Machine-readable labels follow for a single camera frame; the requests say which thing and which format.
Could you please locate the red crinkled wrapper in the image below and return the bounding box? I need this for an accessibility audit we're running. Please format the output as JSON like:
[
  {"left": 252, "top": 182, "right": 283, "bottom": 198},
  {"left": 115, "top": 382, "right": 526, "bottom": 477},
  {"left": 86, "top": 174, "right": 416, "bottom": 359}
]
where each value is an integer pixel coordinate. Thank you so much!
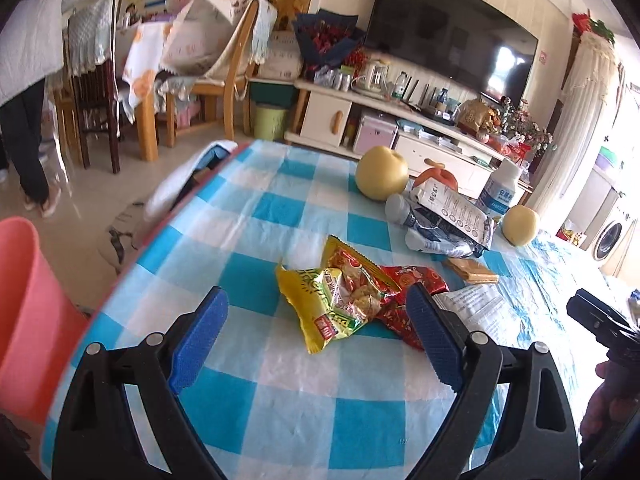
[{"left": 373, "top": 263, "right": 452, "bottom": 352}]

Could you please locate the crushed white blue bottle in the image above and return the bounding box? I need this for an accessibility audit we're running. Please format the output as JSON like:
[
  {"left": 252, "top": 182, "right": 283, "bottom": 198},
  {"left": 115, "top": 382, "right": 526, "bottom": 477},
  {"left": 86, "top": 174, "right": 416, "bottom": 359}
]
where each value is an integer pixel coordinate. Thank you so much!
[{"left": 385, "top": 194, "right": 486, "bottom": 258}]

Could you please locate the yellow snack bag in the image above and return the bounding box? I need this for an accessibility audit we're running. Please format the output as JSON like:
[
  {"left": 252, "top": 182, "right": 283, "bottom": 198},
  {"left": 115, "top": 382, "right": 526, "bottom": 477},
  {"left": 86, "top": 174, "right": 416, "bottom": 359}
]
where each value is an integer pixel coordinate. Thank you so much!
[{"left": 276, "top": 235, "right": 400, "bottom": 354}]

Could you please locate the white milk carton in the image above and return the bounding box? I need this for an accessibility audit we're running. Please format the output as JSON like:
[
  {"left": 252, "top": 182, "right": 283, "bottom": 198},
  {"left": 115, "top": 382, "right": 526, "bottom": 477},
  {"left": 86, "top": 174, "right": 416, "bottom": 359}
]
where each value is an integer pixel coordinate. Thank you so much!
[{"left": 409, "top": 178, "right": 494, "bottom": 250}]

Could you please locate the pink trash bucket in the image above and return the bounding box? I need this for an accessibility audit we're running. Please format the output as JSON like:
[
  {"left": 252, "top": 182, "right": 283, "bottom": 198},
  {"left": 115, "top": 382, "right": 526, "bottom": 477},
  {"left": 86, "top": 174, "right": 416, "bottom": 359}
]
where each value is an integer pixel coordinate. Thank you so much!
[{"left": 0, "top": 217, "right": 88, "bottom": 425}]

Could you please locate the right hand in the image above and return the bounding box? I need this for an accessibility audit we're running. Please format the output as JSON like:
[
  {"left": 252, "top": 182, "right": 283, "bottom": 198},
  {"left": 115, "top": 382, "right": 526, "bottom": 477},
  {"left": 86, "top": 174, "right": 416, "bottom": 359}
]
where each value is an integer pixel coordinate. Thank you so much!
[{"left": 579, "top": 384, "right": 636, "bottom": 439}]

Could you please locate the white printed paper sheet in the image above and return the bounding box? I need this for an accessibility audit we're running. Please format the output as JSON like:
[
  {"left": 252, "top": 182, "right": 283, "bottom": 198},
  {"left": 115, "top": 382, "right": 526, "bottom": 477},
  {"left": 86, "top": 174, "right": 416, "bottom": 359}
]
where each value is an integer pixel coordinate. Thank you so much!
[{"left": 433, "top": 284, "right": 532, "bottom": 348}]

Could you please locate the cat print stool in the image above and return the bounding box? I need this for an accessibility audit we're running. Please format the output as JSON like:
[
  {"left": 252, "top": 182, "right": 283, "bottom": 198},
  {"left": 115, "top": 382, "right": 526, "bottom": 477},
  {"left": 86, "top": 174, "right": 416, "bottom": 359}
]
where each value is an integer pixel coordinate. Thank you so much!
[{"left": 98, "top": 200, "right": 145, "bottom": 275}]

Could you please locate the blue white checkered tablecloth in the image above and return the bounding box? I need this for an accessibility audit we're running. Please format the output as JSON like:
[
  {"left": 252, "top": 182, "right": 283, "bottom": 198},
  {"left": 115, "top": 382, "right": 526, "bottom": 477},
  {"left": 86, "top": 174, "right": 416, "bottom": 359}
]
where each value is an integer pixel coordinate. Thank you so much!
[{"left": 41, "top": 141, "right": 618, "bottom": 479}]

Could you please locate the yellow pear right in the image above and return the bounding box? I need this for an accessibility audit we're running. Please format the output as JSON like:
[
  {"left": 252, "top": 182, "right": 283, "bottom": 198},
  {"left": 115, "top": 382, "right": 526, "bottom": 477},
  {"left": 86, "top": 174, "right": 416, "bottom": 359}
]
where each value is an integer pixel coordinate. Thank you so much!
[{"left": 501, "top": 205, "right": 539, "bottom": 247}]

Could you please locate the yellow pear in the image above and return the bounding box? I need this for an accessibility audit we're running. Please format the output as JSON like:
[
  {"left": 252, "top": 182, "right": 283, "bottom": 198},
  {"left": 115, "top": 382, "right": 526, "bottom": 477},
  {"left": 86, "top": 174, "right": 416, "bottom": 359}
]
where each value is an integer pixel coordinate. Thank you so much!
[
  {"left": 501, "top": 205, "right": 539, "bottom": 247},
  {"left": 355, "top": 146, "right": 409, "bottom": 202}
]

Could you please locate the white yogurt drink bottle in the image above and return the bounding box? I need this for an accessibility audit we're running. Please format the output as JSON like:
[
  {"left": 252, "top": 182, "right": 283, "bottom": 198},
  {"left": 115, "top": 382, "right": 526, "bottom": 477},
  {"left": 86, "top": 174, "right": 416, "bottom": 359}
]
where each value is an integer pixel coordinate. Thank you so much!
[{"left": 475, "top": 158, "right": 521, "bottom": 223}]

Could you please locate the red apple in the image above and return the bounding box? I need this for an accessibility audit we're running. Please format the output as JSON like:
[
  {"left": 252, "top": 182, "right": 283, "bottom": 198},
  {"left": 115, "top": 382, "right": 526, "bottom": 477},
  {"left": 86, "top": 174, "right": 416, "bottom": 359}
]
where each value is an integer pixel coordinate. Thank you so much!
[{"left": 412, "top": 167, "right": 458, "bottom": 191}]

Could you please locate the yellow pear left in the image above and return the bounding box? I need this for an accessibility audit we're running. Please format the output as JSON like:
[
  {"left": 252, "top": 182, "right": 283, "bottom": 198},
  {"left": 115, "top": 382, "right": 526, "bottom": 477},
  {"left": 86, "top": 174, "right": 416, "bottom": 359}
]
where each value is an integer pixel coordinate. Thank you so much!
[{"left": 355, "top": 146, "right": 409, "bottom": 202}]

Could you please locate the white washing machine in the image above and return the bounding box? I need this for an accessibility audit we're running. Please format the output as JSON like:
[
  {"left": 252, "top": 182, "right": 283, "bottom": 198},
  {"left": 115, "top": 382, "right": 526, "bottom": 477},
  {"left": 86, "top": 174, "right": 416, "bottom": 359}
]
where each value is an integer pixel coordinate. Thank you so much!
[{"left": 580, "top": 190, "right": 637, "bottom": 276}]

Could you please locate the green waste bin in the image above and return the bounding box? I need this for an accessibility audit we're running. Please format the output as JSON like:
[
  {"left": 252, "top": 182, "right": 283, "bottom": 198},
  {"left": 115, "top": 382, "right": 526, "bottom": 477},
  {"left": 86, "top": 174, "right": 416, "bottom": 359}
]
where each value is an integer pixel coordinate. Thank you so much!
[{"left": 254, "top": 104, "right": 288, "bottom": 141}]

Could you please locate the pink storage box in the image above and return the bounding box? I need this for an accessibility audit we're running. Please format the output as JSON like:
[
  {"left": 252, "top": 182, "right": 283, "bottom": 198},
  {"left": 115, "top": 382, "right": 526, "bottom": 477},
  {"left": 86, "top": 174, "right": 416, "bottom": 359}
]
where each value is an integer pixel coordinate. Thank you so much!
[{"left": 352, "top": 110, "right": 398, "bottom": 155}]

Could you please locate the cream tv cabinet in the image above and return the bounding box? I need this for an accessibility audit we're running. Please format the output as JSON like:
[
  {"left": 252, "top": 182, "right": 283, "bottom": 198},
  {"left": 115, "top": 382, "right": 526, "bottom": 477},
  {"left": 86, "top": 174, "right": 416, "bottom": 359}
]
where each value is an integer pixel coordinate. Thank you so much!
[{"left": 284, "top": 79, "right": 504, "bottom": 198}]

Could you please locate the electric glass kettle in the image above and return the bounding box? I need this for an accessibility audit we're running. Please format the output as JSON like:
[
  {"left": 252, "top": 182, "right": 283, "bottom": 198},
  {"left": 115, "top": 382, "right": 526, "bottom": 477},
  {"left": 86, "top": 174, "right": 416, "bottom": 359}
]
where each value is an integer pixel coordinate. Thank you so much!
[{"left": 355, "top": 58, "right": 390, "bottom": 99}]

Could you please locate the wooden chair with cover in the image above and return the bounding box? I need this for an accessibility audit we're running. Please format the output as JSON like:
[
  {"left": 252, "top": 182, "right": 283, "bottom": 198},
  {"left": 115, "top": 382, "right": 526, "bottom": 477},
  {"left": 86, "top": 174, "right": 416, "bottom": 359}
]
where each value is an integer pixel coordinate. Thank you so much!
[{"left": 160, "top": 0, "right": 278, "bottom": 148}]

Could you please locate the dining table with cloth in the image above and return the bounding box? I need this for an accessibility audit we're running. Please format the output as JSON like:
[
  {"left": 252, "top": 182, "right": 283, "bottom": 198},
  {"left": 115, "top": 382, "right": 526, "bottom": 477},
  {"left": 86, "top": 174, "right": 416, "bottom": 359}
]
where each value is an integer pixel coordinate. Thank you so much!
[{"left": 115, "top": 22, "right": 172, "bottom": 162}]

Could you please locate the dark flower bouquet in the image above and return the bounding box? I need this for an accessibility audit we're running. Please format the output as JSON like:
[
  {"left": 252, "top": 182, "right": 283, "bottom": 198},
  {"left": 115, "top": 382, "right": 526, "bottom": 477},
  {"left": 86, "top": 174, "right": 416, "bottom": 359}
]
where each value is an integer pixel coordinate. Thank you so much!
[{"left": 292, "top": 9, "right": 366, "bottom": 80}]

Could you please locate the dark wooden chair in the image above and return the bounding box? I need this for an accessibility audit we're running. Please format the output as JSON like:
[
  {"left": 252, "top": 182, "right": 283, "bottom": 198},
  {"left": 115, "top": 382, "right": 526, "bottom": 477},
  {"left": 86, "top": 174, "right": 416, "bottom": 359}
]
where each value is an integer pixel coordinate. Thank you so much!
[{"left": 66, "top": 0, "right": 120, "bottom": 174}]

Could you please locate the white lace covered column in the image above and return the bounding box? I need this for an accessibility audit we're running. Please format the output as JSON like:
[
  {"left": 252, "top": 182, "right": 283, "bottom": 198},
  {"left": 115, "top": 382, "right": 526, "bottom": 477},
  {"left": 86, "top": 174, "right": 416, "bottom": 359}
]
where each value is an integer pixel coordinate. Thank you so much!
[{"left": 526, "top": 32, "right": 618, "bottom": 234}]

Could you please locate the black flat television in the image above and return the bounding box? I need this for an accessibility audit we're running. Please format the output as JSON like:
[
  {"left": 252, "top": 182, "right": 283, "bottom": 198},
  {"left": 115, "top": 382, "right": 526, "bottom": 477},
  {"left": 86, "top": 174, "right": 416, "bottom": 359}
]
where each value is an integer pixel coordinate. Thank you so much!
[{"left": 364, "top": 0, "right": 538, "bottom": 105}]

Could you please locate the person in white jacket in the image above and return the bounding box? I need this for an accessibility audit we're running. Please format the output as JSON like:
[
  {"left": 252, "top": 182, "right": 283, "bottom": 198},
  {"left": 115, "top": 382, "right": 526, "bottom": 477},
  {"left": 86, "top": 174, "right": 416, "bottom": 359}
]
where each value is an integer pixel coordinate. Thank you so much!
[{"left": 1, "top": 0, "right": 77, "bottom": 218}]

